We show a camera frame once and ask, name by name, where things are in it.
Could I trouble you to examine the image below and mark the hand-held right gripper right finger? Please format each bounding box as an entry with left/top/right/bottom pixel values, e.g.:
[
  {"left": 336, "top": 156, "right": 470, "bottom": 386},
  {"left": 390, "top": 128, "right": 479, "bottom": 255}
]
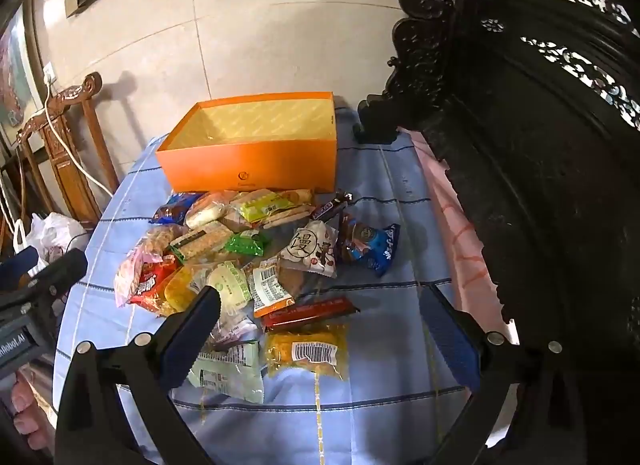
[{"left": 419, "top": 284, "right": 592, "bottom": 465}]

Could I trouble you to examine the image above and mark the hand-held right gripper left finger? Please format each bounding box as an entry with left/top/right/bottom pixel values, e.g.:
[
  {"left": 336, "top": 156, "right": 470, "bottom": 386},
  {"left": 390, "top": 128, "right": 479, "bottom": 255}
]
[{"left": 55, "top": 287, "right": 222, "bottom": 465}]

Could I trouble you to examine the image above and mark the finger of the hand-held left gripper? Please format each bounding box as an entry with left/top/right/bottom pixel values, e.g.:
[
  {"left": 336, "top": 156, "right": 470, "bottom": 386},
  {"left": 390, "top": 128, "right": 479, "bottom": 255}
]
[{"left": 27, "top": 247, "right": 89, "bottom": 297}]

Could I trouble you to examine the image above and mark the clear twisted pastry packet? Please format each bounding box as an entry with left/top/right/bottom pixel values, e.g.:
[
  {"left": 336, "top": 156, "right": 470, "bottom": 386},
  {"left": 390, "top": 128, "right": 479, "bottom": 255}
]
[{"left": 114, "top": 224, "right": 187, "bottom": 307}]

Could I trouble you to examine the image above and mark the orange cardboard box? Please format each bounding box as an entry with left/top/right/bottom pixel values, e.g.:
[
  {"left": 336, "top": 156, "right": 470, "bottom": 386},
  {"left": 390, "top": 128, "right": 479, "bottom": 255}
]
[{"left": 154, "top": 91, "right": 341, "bottom": 194}]

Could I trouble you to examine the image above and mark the person's left hand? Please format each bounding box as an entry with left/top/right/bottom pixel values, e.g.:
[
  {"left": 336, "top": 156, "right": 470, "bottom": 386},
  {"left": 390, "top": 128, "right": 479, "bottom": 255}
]
[{"left": 9, "top": 367, "right": 56, "bottom": 453}]

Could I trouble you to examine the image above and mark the white plastic bag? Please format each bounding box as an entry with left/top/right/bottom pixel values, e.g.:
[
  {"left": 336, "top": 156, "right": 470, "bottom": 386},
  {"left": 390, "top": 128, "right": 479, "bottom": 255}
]
[{"left": 12, "top": 212, "right": 90, "bottom": 266}]

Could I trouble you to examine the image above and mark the white and green snack packet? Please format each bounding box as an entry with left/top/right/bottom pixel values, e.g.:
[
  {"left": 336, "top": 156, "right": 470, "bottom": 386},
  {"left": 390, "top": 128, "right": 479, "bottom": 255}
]
[{"left": 187, "top": 341, "right": 265, "bottom": 405}]

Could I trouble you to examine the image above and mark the plain yellow snack packet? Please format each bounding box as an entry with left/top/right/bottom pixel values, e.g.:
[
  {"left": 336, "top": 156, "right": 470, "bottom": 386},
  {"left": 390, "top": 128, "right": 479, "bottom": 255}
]
[{"left": 162, "top": 265, "right": 217, "bottom": 317}]

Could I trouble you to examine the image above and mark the pale green snack packet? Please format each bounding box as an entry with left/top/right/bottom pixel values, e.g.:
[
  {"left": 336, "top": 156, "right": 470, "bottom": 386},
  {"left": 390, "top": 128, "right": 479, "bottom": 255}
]
[{"left": 207, "top": 260, "right": 254, "bottom": 317}]

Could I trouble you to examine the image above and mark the red snack packet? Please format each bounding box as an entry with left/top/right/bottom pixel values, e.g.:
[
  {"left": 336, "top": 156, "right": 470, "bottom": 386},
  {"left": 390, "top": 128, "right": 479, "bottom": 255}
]
[{"left": 127, "top": 257, "right": 182, "bottom": 309}]

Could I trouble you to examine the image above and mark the orange packet with white label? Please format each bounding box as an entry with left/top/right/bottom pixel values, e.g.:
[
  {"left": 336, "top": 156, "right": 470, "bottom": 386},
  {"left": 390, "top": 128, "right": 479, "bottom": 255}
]
[{"left": 249, "top": 257, "right": 296, "bottom": 319}]

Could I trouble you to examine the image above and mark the blue checked tablecloth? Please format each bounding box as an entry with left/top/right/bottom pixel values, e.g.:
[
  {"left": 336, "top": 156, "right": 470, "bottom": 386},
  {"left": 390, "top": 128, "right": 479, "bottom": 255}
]
[{"left": 52, "top": 106, "right": 506, "bottom": 465}]

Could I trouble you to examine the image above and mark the brown carved wooden chair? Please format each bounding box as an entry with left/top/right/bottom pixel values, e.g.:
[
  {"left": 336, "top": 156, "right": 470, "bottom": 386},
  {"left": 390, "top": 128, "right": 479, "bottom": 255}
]
[{"left": 0, "top": 72, "right": 121, "bottom": 246}]

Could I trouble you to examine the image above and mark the cracker packet with dark label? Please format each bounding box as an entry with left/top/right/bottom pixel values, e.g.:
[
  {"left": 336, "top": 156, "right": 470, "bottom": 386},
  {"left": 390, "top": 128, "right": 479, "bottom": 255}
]
[{"left": 169, "top": 219, "right": 234, "bottom": 264}]

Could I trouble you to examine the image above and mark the pink cloth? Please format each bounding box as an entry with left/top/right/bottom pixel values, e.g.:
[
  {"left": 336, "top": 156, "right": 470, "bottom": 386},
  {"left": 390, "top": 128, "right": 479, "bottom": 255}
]
[{"left": 397, "top": 129, "right": 521, "bottom": 346}]

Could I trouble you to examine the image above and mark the small green snack packet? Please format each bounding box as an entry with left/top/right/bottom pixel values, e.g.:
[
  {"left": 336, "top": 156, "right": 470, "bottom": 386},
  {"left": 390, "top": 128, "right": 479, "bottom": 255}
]
[{"left": 224, "top": 230, "right": 269, "bottom": 257}]

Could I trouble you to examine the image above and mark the yellow packet with barcode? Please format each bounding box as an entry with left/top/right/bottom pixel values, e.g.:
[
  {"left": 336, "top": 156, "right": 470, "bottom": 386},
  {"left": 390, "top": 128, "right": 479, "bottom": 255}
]
[{"left": 264, "top": 324, "right": 350, "bottom": 381}]

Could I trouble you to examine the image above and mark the red-brown snack bar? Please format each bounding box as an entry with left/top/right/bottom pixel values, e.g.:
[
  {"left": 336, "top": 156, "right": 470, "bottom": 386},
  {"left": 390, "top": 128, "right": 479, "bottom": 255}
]
[{"left": 259, "top": 295, "right": 361, "bottom": 331}]

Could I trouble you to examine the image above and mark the blue and brown snack packet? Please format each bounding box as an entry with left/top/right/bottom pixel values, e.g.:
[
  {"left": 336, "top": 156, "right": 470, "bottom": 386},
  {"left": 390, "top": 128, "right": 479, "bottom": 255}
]
[{"left": 339, "top": 216, "right": 401, "bottom": 279}]

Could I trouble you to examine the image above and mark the white bun packet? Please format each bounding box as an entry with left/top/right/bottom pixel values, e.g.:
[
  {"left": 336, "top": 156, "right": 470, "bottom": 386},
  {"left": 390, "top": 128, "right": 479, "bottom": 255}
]
[{"left": 184, "top": 192, "right": 237, "bottom": 229}]

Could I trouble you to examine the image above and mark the white packet with black character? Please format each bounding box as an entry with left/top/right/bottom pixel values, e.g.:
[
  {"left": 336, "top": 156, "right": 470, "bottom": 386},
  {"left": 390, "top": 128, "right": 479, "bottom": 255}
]
[{"left": 277, "top": 219, "right": 341, "bottom": 279}]

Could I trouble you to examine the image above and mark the green yellow label packet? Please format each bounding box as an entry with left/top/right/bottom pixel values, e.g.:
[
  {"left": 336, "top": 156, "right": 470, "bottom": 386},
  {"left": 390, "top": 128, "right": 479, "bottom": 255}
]
[{"left": 237, "top": 190, "right": 297, "bottom": 224}]

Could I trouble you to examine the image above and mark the long beige pastry packet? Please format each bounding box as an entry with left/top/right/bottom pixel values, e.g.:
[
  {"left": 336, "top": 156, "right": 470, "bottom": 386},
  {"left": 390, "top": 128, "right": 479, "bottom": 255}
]
[{"left": 259, "top": 188, "right": 317, "bottom": 229}]

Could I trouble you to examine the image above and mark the dark chocolate bar wrapper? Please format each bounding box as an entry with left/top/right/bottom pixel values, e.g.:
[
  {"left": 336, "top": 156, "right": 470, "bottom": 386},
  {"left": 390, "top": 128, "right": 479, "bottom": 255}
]
[{"left": 310, "top": 190, "right": 354, "bottom": 218}]

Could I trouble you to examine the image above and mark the framed colourful painting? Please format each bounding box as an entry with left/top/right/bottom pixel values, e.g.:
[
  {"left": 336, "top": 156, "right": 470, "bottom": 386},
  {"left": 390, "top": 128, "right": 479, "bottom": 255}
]
[{"left": 0, "top": 4, "right": 47, "bottom": 146}]

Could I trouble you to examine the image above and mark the dark carved wooden furniture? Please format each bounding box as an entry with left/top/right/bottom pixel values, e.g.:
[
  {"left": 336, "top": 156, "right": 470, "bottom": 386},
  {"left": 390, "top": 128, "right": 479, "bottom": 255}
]
[{"left": 353, "top": 0, "right": 640, "bottom": 465}]

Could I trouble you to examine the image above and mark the white power cable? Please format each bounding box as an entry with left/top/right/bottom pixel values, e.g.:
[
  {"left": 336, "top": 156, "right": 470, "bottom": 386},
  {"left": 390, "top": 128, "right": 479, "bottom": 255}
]
[{"left": 0, "top": 79, "right": 115, "bottom": 246}]

